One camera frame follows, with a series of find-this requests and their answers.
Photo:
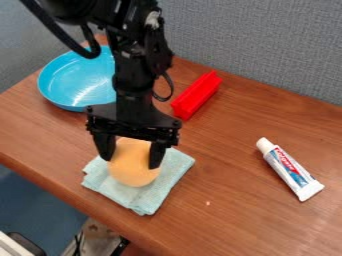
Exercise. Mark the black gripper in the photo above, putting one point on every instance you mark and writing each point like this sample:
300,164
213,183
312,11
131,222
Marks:
133,117

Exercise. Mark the yellow ball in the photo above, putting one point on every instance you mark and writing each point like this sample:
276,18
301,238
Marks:
129,164

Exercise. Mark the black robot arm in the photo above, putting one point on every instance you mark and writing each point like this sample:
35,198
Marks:
134,27

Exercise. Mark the blue plate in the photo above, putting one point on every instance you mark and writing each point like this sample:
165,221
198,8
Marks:
74,82

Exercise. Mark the light blue folded cloth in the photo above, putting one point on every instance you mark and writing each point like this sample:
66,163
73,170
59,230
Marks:
145,199

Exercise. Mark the red plastic block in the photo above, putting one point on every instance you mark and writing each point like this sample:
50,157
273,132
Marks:
188,103

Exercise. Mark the black white object corner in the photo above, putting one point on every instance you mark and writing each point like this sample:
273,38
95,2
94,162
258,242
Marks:
17,245

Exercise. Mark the white toothpaste tube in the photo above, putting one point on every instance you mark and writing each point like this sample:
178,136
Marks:
296,176

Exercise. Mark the grey table leg frame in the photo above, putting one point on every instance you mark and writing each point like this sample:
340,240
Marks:
97,240

